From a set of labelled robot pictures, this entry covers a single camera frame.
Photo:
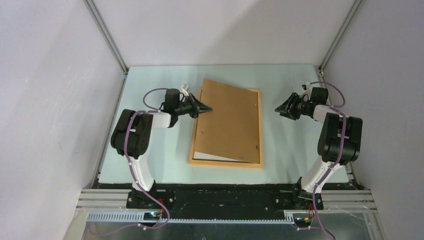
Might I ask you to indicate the left aluminium corner post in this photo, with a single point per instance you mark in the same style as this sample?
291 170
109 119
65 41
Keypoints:
106 34

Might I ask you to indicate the brown backing board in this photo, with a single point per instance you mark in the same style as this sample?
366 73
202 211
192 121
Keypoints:
231 129

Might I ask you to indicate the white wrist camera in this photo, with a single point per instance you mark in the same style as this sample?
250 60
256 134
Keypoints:
307 90
184 89

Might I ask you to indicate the orange wooden picture frame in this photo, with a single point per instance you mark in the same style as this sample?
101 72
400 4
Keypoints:
235 164

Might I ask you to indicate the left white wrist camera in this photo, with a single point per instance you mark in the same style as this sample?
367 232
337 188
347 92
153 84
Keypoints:
184 89

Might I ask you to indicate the aluminium frame front rail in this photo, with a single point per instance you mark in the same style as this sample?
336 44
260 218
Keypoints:
365 225

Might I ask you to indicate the right aluminium corner post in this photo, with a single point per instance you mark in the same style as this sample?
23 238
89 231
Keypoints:
352 12

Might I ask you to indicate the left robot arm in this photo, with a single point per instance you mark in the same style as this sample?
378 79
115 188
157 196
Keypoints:
132 133

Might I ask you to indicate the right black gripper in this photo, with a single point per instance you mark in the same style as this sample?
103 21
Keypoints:
290 112

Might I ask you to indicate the aluminium corner post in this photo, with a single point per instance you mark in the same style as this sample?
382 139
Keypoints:
352 12
106 34

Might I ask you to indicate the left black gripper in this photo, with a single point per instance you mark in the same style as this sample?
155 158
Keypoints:
197 107

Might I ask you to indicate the landscape photo print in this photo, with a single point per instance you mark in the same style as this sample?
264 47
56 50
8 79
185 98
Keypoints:
209 157

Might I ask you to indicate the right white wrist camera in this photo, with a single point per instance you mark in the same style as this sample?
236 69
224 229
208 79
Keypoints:
307 90

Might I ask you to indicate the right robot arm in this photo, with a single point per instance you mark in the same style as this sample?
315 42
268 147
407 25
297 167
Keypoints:
339 142

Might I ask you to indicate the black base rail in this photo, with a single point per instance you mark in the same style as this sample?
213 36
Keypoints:
225 198

